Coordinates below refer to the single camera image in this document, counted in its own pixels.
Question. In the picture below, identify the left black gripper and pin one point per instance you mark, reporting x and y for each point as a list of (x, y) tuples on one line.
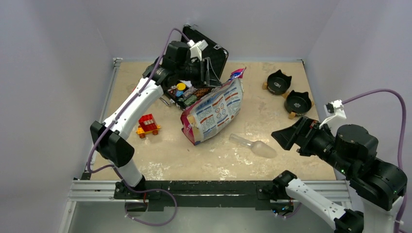
[(211, 79)]

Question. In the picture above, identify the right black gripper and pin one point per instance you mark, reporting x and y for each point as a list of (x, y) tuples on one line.
[(302, 130)]

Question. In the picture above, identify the clear plastic scoop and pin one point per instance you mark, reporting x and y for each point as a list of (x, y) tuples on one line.
[(258, 148)]

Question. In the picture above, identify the pink blue pet food bag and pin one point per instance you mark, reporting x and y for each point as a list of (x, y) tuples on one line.
[(209, 115)]

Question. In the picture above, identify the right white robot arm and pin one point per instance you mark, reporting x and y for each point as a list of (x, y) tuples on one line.
[(352, 151)]

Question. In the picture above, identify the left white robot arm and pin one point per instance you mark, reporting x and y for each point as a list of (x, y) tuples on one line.
[(110, 136)]

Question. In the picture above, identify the black poker chip case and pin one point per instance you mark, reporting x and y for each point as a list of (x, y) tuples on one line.
[(218, 56)]

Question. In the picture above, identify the wooden bowl stand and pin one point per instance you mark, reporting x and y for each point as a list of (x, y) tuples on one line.
[(286, 95)]

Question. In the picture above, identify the yellow round chip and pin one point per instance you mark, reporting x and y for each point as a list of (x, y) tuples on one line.
[(181, 86)]

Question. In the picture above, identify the near black cat bowl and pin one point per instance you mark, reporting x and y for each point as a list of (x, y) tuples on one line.
[(297, 103)]

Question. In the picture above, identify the black cat bowl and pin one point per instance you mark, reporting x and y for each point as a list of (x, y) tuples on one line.
[(297, 103), (278, 83)]

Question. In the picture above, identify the far black cat bowl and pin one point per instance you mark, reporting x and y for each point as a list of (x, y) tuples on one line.
[(278, 83)]

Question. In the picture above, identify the red yellow toy block car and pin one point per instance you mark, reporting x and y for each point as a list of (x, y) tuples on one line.
[(147, 125)]

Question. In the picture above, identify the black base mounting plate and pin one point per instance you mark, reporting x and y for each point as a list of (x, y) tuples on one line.
[(260, 195)]

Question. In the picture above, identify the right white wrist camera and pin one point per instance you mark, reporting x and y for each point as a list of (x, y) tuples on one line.
[(335, 114)]

